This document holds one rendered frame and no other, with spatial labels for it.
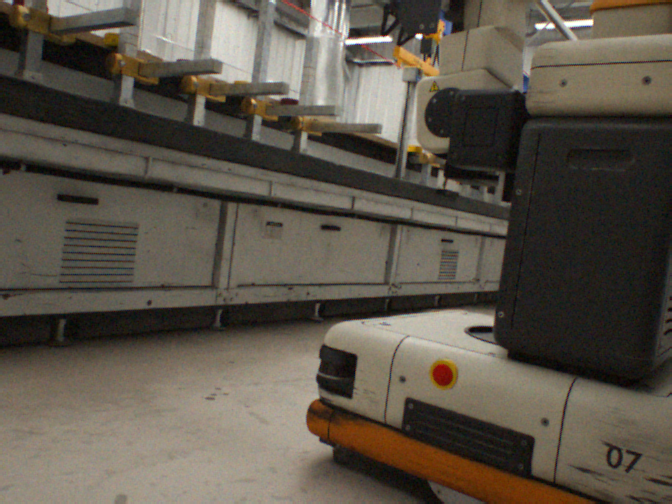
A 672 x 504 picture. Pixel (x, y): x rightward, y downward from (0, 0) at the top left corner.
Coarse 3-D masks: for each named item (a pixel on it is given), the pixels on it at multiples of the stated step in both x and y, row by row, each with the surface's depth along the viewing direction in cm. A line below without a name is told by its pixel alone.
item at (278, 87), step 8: (216, 88) 180; (224, 88) 178; (232, 88) 176; (240, 88) 174; (248, 88) 172; (256, 88) 170; (264, 88) 169; (272, 88) 167; (280, 88) 165; (288, 88) 167; (184, 96) 189
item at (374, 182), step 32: (0, 96) 133; (32, 96) 138; (64, 96) 144; (96, 128) 152; (128, 128) 159; (160, 128) 167; (192, 128) 176; (256, 160) 199; (288, 160) 212; (320, 160) 227; (384, 192) 267; (416, 192) 290
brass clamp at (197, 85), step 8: (184, 80) 178; (192, 80) 176; (200, 80) 178; (208, 80) 180; (184, 88) 178; (192, 88) 177; (200, 88) 178; (208, 88) 181; (208, 96) 181; (216, 96) 184; (224, 96) 186
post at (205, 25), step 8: (200, 0) 179; (208, 0) 177; (216, 0) 180; (200, 8) 179; (208, 8) 178; (200, 16) 179; (208, 16) 178; (200, 24) 178; (208, 24) 178; (200, 32) 178; (208, 32) 179; (200, 40) 178; (208, 40) 179; (200, 48) 178; (208, 48) 180; (200, 56) 178; (208, 56) 180; (192, 96) 179; (200, 96) 180; (192, 104) 179; (200, 104) 180; (192, 112) 179; (200, 112) 181
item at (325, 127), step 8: (288, 128) 228; (312, 128) 222; (320, 128) 220; (328, 128) 218; (336, 128) 216; (344, 128) 214; (352, 128) 212; (360, 128) 210; (368, 128) 208; (376, 128) 206
